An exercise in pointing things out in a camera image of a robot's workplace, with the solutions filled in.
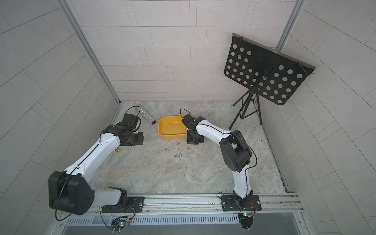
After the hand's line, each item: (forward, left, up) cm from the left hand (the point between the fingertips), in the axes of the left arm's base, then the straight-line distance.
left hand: (142, 138), depth 84 cm
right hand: (+2, -29, -8) cm, 30 cm away
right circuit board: (-38, -55, -11) cm, 68 cm away
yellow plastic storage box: (+17, -14, -13) cm, 25 cm away
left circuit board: (-39, +4, -9) cm, 40 cm away
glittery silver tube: (+23, +4, -7) cm, 24 cm away
